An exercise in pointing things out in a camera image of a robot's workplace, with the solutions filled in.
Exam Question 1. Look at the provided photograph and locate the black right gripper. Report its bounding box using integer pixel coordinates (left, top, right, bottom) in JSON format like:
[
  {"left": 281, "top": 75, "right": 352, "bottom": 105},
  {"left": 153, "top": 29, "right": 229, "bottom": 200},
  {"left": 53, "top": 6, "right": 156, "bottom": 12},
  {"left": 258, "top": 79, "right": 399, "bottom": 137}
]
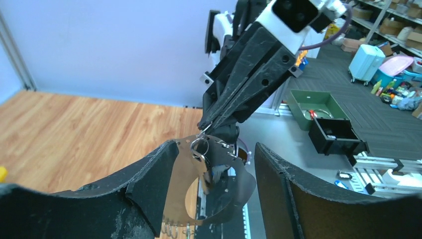
[{"left": 198, "top": 21, "right": 304, "bottom": 132}]

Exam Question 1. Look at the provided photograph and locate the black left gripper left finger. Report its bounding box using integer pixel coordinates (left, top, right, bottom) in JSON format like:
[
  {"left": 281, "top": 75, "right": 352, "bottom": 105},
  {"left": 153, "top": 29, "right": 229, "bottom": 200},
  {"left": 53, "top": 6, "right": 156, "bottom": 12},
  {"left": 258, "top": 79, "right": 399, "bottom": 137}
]
[{"left": 0, "top": 140, "right": 179, "bottom": 239}]

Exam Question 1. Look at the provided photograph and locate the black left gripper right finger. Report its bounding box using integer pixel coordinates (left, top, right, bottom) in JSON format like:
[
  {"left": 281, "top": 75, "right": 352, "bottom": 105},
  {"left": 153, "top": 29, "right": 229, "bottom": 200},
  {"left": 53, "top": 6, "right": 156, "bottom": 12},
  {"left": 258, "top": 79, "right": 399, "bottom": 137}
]
[{"left": 254, "top": 143, "right": 422, "bottom": 239}]

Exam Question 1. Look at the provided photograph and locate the silver metal key holder plate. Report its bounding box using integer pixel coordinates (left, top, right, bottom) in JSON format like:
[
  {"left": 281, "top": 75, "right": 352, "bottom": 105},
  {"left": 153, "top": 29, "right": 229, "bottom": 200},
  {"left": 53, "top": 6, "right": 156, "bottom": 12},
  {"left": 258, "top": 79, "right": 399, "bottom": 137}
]
[{"left": 161, "top": 131, "right": 256, "bottom": 239}]

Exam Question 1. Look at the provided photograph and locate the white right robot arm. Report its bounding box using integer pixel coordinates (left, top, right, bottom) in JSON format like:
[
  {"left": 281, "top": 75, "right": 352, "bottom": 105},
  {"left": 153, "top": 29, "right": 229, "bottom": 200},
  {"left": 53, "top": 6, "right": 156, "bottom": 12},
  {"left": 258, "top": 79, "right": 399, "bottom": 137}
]
[{"left": 198, "top": 0, "right": 318, "bottom": 134}]

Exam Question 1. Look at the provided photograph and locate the green plastic tray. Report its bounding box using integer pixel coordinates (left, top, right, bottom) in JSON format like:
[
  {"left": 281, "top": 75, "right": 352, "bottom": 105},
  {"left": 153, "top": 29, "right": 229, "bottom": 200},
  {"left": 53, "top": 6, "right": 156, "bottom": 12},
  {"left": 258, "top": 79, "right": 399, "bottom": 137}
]
[{"left": 287, "top": 90, "right": 349, "bottom": 131}]

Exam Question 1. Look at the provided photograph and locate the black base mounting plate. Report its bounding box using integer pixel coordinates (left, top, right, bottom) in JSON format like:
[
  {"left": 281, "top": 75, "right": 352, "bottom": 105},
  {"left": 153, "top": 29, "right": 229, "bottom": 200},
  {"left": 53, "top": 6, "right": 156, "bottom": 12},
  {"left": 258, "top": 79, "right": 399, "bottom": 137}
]
[{"left": 193, "top": 168, "right": 251, "bottom": 239}]

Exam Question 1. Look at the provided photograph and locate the black open box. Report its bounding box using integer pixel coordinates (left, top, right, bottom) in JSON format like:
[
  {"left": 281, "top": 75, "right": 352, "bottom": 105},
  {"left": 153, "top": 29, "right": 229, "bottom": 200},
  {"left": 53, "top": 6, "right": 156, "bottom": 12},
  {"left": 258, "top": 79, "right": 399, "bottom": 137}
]
[{"left": 309, "top": 118, "right": 370, "bottom": 156}]

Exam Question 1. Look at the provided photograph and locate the light blue suitcase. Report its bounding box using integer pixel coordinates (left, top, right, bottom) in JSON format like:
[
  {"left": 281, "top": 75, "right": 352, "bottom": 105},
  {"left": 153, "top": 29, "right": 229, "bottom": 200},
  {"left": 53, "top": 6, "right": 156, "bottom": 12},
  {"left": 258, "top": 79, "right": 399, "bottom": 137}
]
[{"left": 348, "top": 44, "right": 386, "bottom": 86}]

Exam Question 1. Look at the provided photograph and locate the pink plastic lid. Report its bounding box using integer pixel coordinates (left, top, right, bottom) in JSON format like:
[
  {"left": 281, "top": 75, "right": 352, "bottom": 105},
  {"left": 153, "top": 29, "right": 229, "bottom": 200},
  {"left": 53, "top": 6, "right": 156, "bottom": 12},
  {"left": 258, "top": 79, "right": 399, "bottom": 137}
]
[{"left": 379, "top": 55, "right": 414, "bottom": 76}]

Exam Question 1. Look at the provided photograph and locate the yellow plastic bin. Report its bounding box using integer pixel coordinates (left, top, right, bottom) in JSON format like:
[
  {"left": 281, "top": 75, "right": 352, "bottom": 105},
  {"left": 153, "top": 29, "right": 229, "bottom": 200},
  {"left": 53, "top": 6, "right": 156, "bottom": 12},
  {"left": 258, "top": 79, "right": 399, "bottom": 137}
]
[{"left": 0, "top": 166, "right": 8, "bottom": 183}]

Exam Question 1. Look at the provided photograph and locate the metal storage shelf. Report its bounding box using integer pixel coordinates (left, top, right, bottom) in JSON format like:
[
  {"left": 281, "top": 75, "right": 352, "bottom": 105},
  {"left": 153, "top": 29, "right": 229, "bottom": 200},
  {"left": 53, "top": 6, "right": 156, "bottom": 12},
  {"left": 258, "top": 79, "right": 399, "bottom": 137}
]
[{"left": 347, "top": 0, "right": 422, "bottom": 58}]

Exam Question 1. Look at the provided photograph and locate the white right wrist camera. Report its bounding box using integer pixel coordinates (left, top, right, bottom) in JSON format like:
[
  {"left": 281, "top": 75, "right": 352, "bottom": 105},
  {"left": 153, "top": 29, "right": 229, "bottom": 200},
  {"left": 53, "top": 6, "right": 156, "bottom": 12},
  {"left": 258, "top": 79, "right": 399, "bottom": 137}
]
[{"left": 255, "top": 0, "right": 352, "bottom": 54}]

